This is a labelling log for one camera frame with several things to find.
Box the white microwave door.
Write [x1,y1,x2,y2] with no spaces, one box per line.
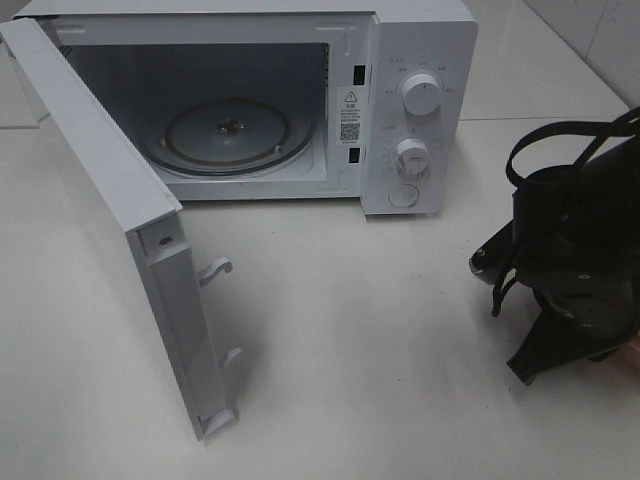
[1,19,238,439]

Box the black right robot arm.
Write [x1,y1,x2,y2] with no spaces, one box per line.
[507,139,639,385]

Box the black camera cable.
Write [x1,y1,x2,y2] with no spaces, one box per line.
[489,104,640,319]

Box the white warning label sticker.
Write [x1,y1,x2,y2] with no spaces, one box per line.
[336,86,365,145]

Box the white timer knob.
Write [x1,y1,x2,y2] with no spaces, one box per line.
[396,138,431,175]

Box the glass microwave turntable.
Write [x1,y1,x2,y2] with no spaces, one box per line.
[145,97,317,177]

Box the pink round plate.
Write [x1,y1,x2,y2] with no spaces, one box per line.
[619,334,640,372]

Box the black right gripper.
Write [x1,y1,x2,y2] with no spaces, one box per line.
[507,275,639,385]

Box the upper white power knob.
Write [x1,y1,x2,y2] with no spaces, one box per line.
[401,72,442,116]

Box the white microwave oven body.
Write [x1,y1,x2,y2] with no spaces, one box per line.
[9,1,478,215]

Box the round white door button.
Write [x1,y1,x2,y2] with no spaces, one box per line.
[388,184,419,208]

